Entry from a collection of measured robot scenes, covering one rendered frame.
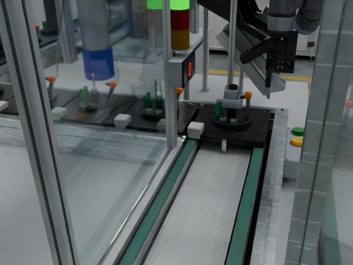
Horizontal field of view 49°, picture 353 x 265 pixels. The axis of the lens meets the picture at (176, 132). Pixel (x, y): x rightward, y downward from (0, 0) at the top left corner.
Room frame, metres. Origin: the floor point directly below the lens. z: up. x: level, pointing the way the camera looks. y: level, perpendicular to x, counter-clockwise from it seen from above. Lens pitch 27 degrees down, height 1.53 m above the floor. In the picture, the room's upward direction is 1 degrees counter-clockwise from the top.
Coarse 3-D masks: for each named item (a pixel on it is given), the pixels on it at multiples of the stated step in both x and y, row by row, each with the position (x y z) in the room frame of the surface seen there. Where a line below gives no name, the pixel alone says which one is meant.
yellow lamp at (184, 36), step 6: (174, 30) 0.98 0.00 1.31; (180, 30) 0.98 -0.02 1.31; (186, 30) 0.99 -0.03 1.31; (174, 36) 0.98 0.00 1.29; (180, 36) 0.98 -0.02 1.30; (186, 36) 0.99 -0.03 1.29; (174, 42) 0.98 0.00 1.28; (180, 42) 0.98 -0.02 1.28; (186, 42) 0.99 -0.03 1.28; (174, 48) 0.98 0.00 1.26; (180, 48) 0.98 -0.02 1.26; (186, 48) 0.99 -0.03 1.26
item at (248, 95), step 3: (246, 93) 1.13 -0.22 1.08; (249, 93) 1.13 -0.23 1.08; (240, 96) 1.14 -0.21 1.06; (243, 96) 1.14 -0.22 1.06; (246, 96) 1.13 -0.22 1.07; (249, 96) 1.13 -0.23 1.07; (246, 99) 1.13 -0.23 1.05; (249, 99) 1.13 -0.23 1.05; (246, 102) 1.13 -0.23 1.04; (249, 102) 1.13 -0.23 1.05; (246, 105) 1.13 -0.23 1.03; (249, 105) 1.13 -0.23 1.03; (246, 108) 1.13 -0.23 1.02; (249, 108) 1.13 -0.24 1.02; (246, 111) 1.13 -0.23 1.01; (249, 111) 1.13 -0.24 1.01; (246, 114) 1.13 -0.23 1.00; (249, 114) 1.13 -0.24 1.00
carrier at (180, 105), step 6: (180, 102) 1.32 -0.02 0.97; (186, 102) 1.32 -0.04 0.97; (180, 108) 1.26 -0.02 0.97; (186, 108) 1.26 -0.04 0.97; (192, 108) 1.26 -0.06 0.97; (180, 114) 1.21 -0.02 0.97; (186, 114) 1.21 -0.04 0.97; (192, 114) 1.21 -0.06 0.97; (180, 120) 1.16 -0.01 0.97; (186, 120) 1.16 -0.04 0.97; (192, 120) 1.20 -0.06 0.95; (180, 126) 1.12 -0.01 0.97; (186, 126) 1.12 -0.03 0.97; (180, 132) 1.08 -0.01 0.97
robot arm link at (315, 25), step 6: (300, 12) 1.16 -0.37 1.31; (300, 18) 1.17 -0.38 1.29; (306, 18) 1.15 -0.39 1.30; (300, 24) 1.18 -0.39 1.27; (306, 24) 1.17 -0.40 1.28; (312, 24) 1.16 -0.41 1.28; (318, 24) 1.18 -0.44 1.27; (300, 30) 1.20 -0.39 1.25; (306, 30) 1.19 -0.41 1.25; (312, 30) 1.19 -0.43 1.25
